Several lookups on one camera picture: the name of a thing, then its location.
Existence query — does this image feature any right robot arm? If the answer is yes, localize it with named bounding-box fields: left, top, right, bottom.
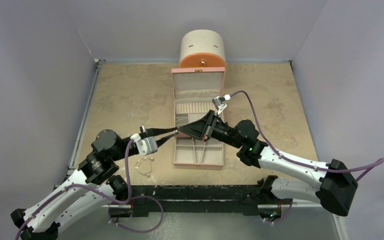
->
left=178, top=110, right=358, bottom=217

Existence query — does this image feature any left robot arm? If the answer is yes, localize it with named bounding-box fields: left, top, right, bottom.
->
left=10, top=126, right=178, bottom=240

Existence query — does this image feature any pink jewelry box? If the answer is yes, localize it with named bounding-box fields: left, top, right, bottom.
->
left=171, top=67, right=226, bottom=128

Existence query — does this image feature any silver pearl bangle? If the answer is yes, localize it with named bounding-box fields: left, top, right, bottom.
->
left=135, top=157, right=155, bottom=178

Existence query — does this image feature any pink box pull-out drawer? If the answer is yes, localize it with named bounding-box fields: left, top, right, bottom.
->
left=173, top=137, right=224, bottom=167

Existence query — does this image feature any round beige orange box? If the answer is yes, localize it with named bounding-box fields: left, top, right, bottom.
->
left=179, top=29, right=227, bottom=68

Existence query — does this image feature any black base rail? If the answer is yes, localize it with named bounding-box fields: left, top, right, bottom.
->
left=97, top=184, right=294, bottom=218

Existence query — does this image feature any aluminium frame rail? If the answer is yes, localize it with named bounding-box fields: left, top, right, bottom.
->
left=39, top=59, right=106, bottom=240

